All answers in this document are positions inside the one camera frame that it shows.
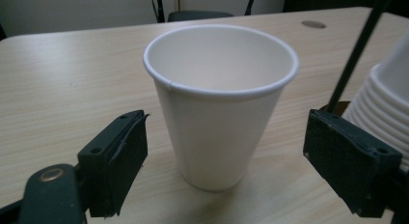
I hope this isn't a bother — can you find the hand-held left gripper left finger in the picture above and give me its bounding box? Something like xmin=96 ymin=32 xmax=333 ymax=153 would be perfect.
xmin=76 ymin=109 xmax=150 ymax=219

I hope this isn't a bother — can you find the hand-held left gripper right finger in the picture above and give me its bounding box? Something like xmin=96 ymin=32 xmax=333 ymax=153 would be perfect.
xmin=302 ymin=108 xmax=404 ymax=219

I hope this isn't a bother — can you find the stack of white paper cups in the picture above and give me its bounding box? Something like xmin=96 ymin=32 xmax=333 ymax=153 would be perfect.
xmin=341 ymin=30 xmax=409 ymax=174

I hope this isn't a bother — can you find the single white paper cup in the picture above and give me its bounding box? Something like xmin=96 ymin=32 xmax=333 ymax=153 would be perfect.
xmin=142 ymin=23 xmax=300 ymax=192

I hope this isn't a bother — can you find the dark wooden wire cup holder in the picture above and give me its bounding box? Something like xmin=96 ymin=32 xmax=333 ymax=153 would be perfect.
xmin=317 ymin=0 xmax=397 ymax=118

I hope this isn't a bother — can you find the black round table grommet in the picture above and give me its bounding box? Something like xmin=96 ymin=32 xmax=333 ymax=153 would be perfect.
xmin=300 ymin=19 xmax=328 ymax=30

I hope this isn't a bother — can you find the dark curtain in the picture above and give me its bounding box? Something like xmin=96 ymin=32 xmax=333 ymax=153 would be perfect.
xmin=282 ymin=0 xmax=409 ymax=19

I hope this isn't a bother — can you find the black folding chair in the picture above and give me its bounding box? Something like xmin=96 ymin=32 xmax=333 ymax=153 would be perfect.
xmin=149 ymin=0 xmax=259 ymax=24

